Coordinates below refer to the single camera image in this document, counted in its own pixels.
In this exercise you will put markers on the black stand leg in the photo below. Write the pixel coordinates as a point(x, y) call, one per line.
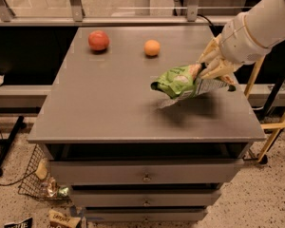
point(6, 143)

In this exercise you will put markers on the grey drawer cabinet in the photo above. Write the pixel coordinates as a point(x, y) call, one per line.
point(101, 108)

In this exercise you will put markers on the red apple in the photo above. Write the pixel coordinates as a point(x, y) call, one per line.
point(98, 40)

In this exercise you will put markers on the orange fruit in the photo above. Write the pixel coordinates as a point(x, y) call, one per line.
point(152, 48)

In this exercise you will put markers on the bottom grey drawer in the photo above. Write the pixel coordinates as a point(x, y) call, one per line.
point(142, 215)

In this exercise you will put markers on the top grey drawer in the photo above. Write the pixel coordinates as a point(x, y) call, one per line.
point(144, 172)

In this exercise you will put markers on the grey drawer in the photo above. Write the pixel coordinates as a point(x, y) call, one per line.
point(142, 215)
point(144, 172)
point(144, 198)

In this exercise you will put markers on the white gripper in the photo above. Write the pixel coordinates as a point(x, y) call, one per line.
point(240, 43)

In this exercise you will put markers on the metal railing frame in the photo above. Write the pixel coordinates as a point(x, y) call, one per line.
point(117, 12)

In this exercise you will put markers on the middle grey drawer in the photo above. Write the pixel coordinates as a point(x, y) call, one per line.
point(144, 198)

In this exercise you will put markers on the black snack bag on floor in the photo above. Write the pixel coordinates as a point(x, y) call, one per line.
point(26, 223)

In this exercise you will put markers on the green rice chip bag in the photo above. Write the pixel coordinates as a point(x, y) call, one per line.
point(183, 82)

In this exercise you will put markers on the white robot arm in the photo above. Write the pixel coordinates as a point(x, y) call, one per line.
point(266, 22)

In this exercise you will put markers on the yellow snack bag on floor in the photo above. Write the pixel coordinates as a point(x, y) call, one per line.
point(59, 220)

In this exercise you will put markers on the wire basket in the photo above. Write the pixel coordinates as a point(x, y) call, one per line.
point(38, 182)

